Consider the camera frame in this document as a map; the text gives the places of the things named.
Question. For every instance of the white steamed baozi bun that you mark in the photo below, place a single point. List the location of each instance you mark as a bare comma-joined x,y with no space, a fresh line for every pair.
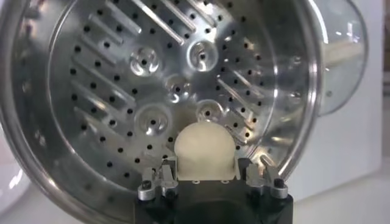
204,149

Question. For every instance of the stainless steel pot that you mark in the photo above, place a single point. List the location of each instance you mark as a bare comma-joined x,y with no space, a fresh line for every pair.
106,76

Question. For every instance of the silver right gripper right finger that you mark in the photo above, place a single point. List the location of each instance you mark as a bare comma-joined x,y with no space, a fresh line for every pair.
256,179

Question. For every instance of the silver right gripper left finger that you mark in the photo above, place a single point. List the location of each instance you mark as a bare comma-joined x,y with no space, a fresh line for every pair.
167,179

